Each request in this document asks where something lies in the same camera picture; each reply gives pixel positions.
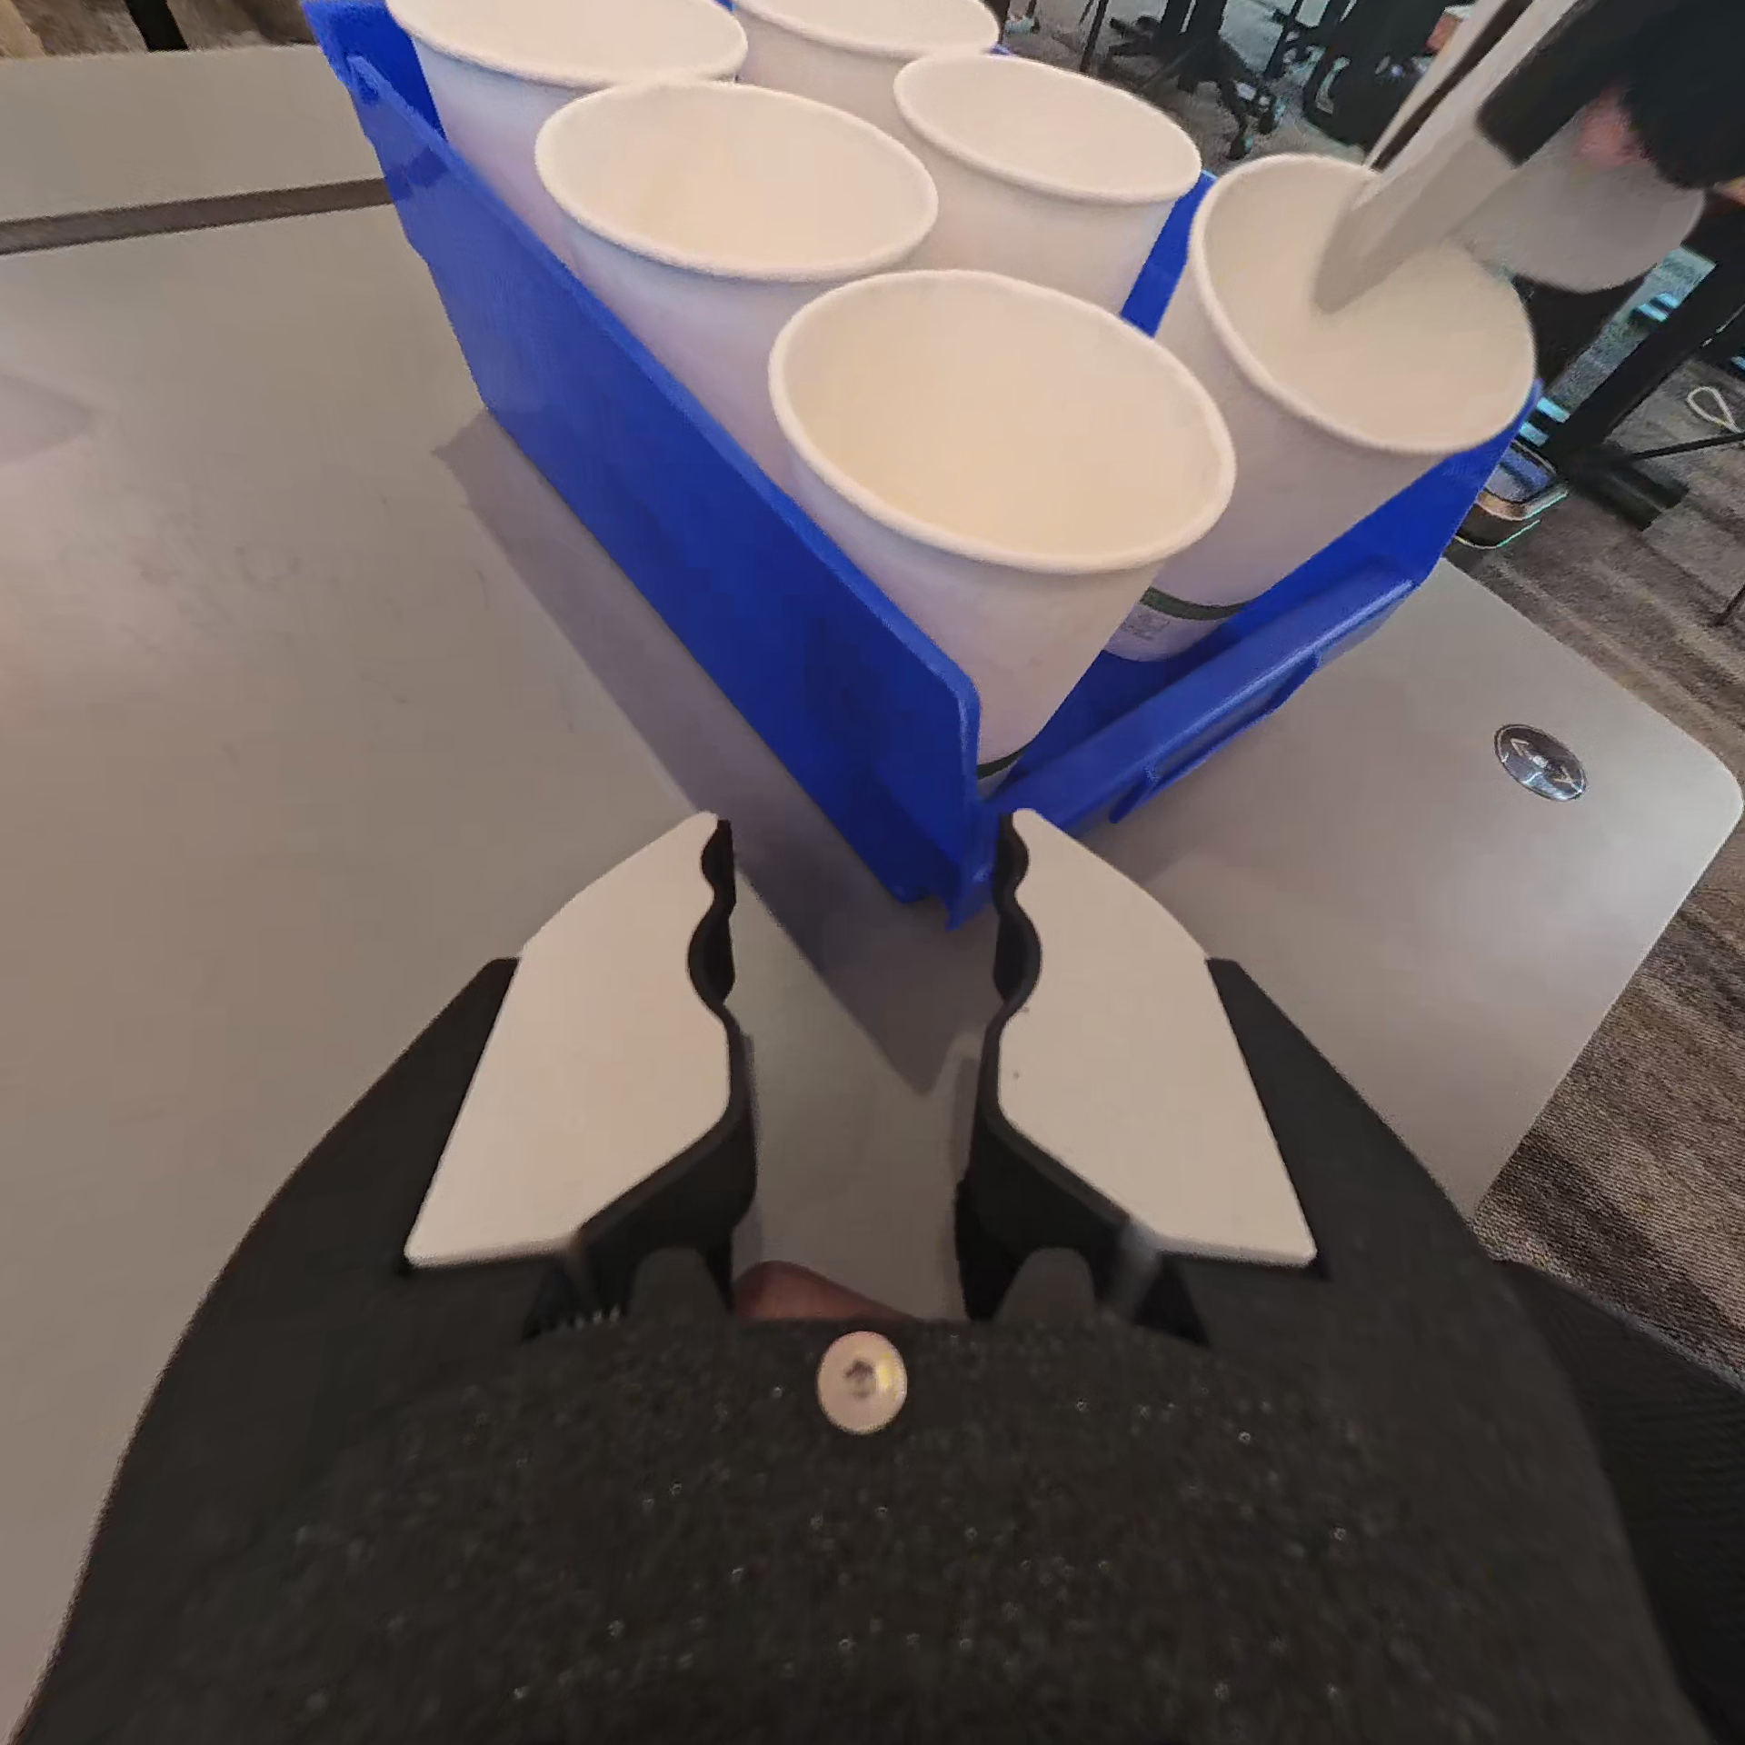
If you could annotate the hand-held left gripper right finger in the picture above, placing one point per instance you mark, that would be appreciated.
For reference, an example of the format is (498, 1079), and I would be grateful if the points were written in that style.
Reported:
(1145, 1092)

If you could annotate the person's left hand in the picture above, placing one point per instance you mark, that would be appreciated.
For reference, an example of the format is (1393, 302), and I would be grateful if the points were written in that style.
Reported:
(804, 1293)

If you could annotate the person's right hand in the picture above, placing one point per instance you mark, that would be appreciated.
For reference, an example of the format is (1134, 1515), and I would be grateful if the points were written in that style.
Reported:
(1617, 136)

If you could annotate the round metal table fitting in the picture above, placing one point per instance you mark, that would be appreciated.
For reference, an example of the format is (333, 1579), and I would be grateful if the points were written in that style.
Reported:
(1541, 761)

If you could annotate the set of white paper cups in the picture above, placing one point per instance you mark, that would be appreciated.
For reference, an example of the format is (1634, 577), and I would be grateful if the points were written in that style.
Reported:
(1008, 614)

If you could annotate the black office chair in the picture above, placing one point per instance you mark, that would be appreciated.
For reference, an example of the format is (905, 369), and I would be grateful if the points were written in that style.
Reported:
(1662, 1473)
(1186, 54)

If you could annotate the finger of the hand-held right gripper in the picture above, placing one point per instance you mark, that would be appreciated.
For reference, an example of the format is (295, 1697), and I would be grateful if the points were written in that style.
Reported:
(1432, 164)

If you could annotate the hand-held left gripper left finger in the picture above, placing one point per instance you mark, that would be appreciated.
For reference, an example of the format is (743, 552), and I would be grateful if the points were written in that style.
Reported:
(586, 1092)

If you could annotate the blue plastic bin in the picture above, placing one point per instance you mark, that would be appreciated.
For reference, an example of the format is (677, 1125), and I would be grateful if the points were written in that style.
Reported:
(683, 572)

